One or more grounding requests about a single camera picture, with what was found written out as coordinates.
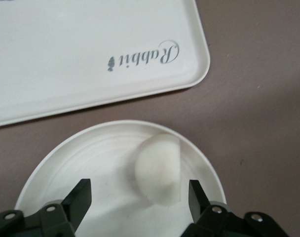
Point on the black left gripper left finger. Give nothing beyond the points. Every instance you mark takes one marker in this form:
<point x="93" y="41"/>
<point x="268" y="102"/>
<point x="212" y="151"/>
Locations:
<point x="73" y="205"/>

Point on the cream round plate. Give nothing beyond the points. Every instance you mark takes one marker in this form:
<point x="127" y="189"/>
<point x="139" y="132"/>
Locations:
<point x="78" y="160"/>

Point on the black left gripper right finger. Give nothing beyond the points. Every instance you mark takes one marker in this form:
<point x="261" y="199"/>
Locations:
<point x="201" y="209"/>

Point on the white steamed bun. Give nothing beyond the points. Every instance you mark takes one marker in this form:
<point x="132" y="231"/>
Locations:
<point x="157" y="170"/>

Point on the brown table cover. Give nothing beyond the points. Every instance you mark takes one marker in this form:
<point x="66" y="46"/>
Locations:
<point x="258" y="103"/>

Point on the cream rabbit print tray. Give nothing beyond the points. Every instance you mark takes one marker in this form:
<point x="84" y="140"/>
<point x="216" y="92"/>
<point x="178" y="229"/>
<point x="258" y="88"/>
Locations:
<point x="78" y="49"/>

